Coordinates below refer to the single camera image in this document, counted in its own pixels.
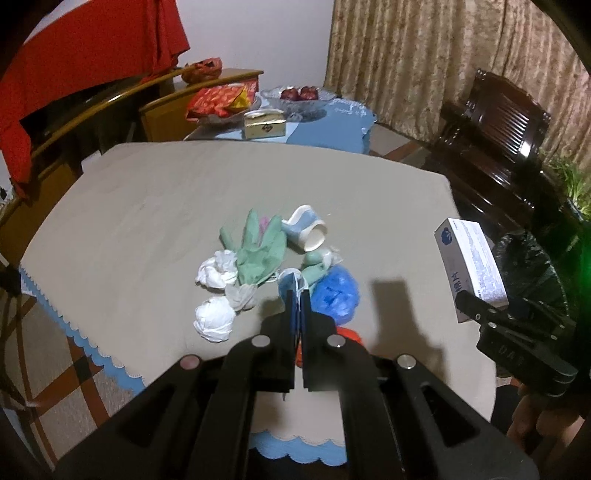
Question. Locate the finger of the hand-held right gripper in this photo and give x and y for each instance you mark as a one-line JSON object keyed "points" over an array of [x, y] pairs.
{"points": [[471, 307], [540, 318]]}

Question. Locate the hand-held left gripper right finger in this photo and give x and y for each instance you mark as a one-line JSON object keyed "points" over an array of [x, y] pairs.
{"points": [[305, 323]]}

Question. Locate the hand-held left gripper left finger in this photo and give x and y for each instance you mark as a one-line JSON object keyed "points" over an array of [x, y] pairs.
{"points": [[290, 319]]}

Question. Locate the blue face mask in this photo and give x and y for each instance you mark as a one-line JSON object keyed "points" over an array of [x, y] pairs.
{"points": [[288, 279]]}

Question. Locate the white and blue carton box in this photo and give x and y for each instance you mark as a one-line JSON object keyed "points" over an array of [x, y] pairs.
{"points": [[466, 258]]}

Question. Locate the bin with black bag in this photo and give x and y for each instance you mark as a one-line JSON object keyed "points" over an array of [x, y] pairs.
{"points": [[526, 267]]}

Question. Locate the blue and white paper cup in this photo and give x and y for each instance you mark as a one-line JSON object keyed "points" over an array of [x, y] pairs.
{"points": [[300, 228]]}

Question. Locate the person's right hand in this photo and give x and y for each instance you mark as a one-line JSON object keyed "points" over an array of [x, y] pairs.
{"points": [[526, 415]]}

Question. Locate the blue plastic bag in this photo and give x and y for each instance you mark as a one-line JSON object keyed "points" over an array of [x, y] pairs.
{"points": [[334, 290]]}

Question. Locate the red plastic wrapper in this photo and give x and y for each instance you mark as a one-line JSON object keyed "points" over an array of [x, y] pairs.
{"points": [[348, 333]]}

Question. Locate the crumpled grey tissue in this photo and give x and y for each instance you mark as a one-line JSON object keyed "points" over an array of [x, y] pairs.
{"points": [[242, 295]]}

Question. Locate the pale green crumpled wrapper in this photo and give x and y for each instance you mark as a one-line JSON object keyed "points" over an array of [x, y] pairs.
{"points": [[316, 267]]}

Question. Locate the green rubber glove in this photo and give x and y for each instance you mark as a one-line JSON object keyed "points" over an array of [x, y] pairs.
{"points": [[258, 258]]}

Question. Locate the crumpled white tissue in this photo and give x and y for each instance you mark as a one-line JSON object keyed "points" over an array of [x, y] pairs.
{"points": [[214, 272], [214, 318]]}

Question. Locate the green plant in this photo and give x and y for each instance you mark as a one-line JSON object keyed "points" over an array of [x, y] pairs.
{"points": [[572, 180]]}

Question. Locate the dark wooden chair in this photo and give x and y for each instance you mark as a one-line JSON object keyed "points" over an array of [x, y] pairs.
{"points": [[498, 124]]}

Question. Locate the blue tablecloth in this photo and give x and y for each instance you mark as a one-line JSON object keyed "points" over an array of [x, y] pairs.
{"points": [[323, 134]]}

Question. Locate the yellow tissue box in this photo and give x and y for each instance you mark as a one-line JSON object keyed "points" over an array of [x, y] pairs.
{"points": [[265, 127]]}

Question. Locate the glass fruit bowl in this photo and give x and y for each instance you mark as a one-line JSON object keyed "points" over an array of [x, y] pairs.
{"points": [[300, 110]]}

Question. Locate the red apple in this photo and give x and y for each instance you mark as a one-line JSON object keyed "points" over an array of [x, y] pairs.
{"points": [[308, 93], [290, 94]]}

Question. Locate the red snack bag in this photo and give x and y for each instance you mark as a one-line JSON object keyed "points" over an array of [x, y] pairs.
{"points": [[212, 101]]}

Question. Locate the beige patterned curtain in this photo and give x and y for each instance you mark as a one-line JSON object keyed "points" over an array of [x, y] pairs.
{"points": [[415, 55]]}

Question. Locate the red patterned bag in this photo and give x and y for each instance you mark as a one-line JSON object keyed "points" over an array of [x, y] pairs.
{"points": [[203, 69]]}

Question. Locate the red cloth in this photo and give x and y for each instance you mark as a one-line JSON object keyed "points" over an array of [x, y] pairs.
{"points": [[92, 60]]}

